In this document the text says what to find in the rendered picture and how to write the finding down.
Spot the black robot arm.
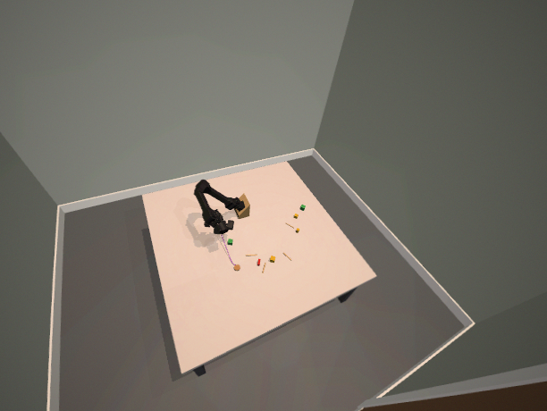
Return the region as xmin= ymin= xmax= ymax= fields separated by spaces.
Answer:
xmin=193 ymin=180 xmax=245 ymax=234

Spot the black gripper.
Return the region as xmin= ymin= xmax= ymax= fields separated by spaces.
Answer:
xmin=204 ymin=220 xmax=234 ymax=231

